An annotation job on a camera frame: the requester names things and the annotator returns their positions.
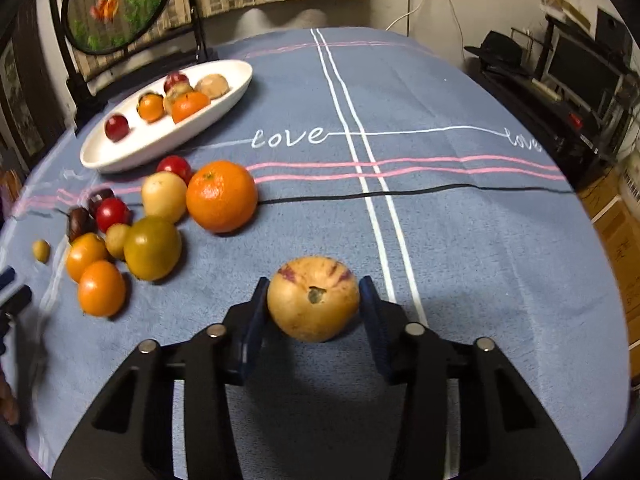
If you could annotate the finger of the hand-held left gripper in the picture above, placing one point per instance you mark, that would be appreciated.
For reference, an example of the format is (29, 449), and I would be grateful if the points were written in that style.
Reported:
(15, 302)
(7, 278)

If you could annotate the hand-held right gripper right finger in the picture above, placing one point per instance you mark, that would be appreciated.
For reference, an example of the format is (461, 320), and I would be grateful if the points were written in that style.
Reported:
(375, 330)

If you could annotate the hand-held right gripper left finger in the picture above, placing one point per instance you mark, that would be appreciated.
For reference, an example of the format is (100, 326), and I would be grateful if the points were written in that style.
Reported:
(252, 320)

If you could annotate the small yellow plum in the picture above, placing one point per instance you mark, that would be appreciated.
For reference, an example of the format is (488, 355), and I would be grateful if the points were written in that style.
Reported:
(116, 241)
(41, 250)

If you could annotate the beige purple-streaked passion fruit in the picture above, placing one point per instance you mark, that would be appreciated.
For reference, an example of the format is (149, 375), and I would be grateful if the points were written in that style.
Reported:
(313, 297)

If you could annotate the yellow-orange tomato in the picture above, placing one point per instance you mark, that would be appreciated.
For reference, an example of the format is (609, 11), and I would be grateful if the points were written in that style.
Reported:
(86, 256)

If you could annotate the orange tomato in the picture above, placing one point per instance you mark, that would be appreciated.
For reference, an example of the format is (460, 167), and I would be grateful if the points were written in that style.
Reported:
(101, 287)
(151, 108)

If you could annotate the brown wrinkled date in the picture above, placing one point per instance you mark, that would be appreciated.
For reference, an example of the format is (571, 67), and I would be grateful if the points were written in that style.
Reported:
(77, 222)

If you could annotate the dark purple plum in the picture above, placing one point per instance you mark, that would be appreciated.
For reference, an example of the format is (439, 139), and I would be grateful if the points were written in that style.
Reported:
(99, 196)

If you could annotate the red cherry tomato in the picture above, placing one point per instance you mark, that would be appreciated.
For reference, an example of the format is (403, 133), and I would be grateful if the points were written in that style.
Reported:
(175, 166)
(112, 214)

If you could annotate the green yellow tomato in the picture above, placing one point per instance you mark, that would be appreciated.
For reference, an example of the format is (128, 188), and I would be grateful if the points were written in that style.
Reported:
(152, 247)

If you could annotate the orange tangerine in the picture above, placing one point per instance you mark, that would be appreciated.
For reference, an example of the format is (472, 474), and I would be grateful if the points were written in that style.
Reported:
(221, 196)
(190, 106)

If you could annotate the beige spotted passion fruit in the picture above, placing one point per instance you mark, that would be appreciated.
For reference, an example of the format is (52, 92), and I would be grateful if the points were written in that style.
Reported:
(164, 196)
(171, 95)

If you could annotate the white oval plate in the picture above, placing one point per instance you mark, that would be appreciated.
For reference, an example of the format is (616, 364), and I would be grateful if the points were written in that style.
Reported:
(130, 157)

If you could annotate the red plum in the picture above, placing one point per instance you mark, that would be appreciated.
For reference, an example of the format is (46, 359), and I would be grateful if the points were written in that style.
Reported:
(116, 126)
(176, 80)

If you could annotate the smooth beige passion fruit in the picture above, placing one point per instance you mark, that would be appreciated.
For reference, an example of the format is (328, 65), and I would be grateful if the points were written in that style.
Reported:
(212, 86)

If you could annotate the person's left hand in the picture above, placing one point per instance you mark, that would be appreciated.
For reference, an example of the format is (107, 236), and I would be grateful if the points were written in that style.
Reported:
(7, 402)

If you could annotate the blue striped tablecloth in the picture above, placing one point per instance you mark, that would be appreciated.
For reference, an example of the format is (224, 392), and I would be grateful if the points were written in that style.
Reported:
(450, 260)

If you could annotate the dark framed painting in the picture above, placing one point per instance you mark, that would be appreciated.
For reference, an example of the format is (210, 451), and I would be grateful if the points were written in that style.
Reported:
(20, 105)

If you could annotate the brown cardboard box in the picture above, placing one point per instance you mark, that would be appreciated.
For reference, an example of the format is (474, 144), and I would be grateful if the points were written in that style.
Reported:
(615, 240)

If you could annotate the black computer desk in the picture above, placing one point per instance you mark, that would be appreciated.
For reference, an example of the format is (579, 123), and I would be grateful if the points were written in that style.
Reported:
(540, 125)

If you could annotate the round goldfish table screen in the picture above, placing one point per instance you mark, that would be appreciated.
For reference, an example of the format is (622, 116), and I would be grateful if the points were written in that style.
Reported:
(120, 5)

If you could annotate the clear plastic wrap pile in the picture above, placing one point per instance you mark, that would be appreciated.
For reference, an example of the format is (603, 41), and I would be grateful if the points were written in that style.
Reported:
(260, 22)

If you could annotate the black hat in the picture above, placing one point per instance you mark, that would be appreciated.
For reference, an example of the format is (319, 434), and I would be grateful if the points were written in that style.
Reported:
(500, 47)

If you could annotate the black computer monitor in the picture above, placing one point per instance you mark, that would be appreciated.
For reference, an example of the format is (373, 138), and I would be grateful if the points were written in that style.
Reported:
(580, 72)

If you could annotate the cardboard piece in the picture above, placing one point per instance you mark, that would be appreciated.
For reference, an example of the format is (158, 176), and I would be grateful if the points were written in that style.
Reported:
(565, 10)

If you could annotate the black speaker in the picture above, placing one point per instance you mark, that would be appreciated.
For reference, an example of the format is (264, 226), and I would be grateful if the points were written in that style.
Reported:
(614, 30)

